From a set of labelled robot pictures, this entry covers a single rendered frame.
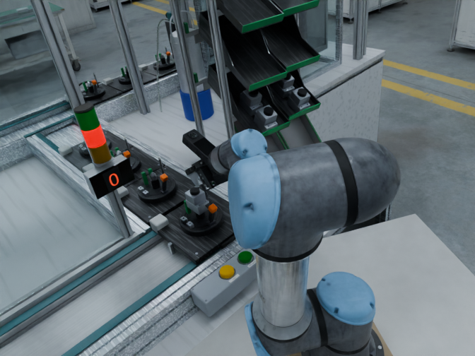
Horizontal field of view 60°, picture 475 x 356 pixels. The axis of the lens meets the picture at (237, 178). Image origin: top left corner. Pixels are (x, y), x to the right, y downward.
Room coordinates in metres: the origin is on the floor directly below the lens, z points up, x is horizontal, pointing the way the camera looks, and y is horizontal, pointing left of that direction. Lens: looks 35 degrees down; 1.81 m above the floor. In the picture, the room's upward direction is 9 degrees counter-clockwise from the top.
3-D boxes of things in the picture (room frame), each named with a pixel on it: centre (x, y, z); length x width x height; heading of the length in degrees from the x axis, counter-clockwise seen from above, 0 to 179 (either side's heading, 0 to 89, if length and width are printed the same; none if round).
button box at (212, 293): (0.78, 0.07, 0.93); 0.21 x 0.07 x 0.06; 128
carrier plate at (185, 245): (1.00, 0.13, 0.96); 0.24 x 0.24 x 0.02; 38
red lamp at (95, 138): (0.98, 0.35, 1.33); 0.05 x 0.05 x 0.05
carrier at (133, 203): (1.20, 0.29, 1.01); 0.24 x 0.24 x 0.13; 38
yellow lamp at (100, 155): (0.98, 0.35, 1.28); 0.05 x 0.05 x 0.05
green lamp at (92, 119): (0.98, 0.35, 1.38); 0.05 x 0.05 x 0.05
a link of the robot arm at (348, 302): (0.53, -0.17, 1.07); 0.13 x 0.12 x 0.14; 96
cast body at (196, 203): (1.01, 0.14, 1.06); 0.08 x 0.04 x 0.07; 38
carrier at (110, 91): (2.23, 0.73, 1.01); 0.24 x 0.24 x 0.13; 38
